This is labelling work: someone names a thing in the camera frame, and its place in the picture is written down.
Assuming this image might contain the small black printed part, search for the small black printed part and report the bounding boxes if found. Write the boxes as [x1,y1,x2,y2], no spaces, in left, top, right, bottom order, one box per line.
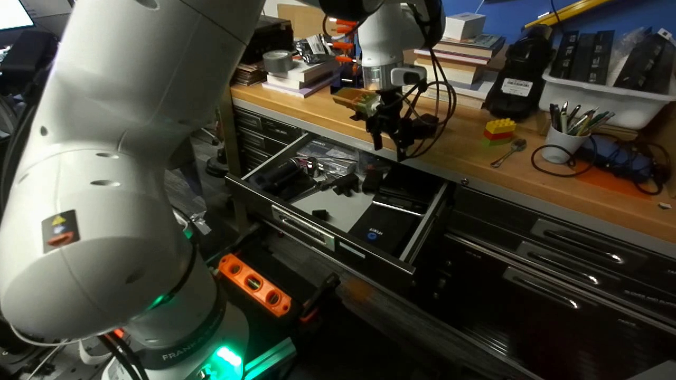
[329,173,360,198]
[358,164,389,196]

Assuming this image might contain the stack of hardcover books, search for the stack of hardcover books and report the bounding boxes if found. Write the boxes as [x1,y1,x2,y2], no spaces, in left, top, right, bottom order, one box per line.
[413,31,508,92]

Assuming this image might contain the silver foil bags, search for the silver foil bags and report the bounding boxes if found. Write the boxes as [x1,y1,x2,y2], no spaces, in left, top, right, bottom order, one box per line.
[292,33,333,66]

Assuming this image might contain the black marker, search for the black marker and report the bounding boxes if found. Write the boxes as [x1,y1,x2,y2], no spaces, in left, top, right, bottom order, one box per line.
[547,102,566,133]

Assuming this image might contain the black metal drawer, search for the black metal drawer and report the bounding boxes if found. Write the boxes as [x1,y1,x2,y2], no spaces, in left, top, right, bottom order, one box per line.
[224,128,451,280]

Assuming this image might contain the colourful Lego brick stack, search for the colourful Lego brick stack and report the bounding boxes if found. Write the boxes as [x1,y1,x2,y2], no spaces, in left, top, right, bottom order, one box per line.
[479,116,517,150]

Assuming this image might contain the yellow level bar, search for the yellow level bar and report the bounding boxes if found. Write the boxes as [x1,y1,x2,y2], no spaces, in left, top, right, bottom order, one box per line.
[523,0,610,29]

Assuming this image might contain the white plastic bin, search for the white plastic bin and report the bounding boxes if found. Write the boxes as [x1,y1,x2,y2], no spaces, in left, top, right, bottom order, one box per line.
[538,66,676,133]

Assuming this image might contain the black cooling fan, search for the black cooling fan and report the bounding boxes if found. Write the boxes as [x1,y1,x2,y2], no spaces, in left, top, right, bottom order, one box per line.
[260,159,318,198]

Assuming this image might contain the black box device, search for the black box device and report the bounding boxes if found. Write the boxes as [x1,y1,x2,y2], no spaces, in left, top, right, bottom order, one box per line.
[482,27,555,122]

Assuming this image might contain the silver metal pot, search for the silver metal pot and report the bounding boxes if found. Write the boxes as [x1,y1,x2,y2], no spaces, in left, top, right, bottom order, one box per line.
[261,48,296,75]

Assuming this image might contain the white book stack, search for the white book stack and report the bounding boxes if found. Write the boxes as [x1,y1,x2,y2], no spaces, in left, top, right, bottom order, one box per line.
[263,59,340,92]

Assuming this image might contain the black slotted tray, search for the black slotted tray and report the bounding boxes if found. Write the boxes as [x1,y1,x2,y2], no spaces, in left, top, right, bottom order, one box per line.
[612,27,676,95]
[547,27,617,83]

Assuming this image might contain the small white box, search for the small white box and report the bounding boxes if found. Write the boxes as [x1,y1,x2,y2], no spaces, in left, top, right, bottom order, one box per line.
[441,11,487,43]

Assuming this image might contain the black drawer cabinet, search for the black drawer cabinet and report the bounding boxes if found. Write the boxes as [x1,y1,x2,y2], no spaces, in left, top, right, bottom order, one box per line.
[220,97,676,380]

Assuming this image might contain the black cable coil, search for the black cable coil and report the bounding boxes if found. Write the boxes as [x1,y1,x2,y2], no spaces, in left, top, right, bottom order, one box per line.
[528,135,672,198]

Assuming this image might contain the white cup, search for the white cup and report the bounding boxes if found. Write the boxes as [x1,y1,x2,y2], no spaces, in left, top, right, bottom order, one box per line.
[541,124,591,167]

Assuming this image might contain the metal spoon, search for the metal spoon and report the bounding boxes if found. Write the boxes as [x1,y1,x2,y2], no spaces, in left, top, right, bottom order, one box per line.
[490,138,528,168]

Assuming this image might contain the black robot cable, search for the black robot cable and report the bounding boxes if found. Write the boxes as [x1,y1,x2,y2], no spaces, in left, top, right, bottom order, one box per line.
[399,0,461,163]

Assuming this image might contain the black iFixit pouch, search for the black iFixit pouch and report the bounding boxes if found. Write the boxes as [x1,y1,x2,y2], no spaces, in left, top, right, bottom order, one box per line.
[347,198,425,259]

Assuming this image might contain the orange spirit level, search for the orange spirit level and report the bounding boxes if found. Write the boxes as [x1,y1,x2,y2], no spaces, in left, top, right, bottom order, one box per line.
[214,251,293,318]

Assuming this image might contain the black office chair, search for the black office chair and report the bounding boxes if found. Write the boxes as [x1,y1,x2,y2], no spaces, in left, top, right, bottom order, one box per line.
[0,27,55,97]

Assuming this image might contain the lavender foam board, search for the lavender foam board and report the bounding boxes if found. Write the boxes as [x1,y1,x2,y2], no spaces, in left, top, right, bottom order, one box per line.
[261,70,340,99]

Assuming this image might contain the green pen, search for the green pen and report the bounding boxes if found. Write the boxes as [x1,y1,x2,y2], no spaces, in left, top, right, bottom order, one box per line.
[577,110,614,135]

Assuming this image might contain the black round foam pad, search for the black round foam pad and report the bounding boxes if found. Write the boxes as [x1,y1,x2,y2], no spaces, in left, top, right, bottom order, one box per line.
[404,112,443,144]

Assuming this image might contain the clear plastic bags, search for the clear plastic bags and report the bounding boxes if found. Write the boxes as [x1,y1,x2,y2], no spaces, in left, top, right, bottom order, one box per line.
[298,138,367,178]

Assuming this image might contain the silver pen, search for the silver pen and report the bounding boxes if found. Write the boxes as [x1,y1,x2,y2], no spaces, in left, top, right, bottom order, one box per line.
[562,103,587,135]

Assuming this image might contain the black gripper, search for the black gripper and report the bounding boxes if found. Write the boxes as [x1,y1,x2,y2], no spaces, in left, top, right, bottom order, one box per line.
[360,83,413,163]

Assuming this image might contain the black equipment case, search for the black equipment case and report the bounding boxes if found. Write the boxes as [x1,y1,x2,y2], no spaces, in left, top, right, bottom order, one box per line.
[240,14,296,66]

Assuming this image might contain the lit computer monitor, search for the lit computer monitor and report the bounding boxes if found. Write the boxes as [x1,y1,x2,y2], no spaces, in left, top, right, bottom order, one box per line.
[0,0,37,31]

